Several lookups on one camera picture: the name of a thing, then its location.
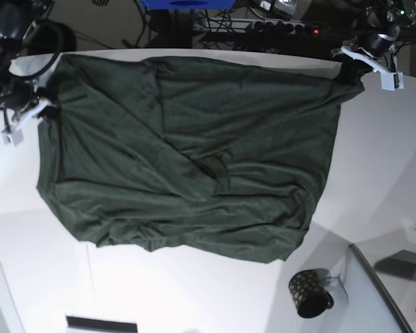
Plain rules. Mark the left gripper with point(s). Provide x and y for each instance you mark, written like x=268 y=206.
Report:
x=378 y=52

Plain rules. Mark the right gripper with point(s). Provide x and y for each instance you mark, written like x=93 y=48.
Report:
x=16 y=95

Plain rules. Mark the dark green t-shirt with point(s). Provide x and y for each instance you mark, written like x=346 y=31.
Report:
x=181 y=151

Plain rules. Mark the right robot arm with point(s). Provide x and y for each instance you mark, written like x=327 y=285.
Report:
x=17 y=20

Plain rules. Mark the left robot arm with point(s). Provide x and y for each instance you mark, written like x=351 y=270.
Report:
x=383 y=16

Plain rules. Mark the black power strip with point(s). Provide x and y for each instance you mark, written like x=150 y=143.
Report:
x=234 y=25

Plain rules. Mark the blue box with oval hole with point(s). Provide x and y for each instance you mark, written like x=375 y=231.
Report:
x=188 y=4

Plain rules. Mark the grey metal side table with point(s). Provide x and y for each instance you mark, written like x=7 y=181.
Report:
x=381 y=293

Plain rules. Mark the black mug with gold dots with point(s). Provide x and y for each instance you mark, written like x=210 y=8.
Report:
x=309 y=295

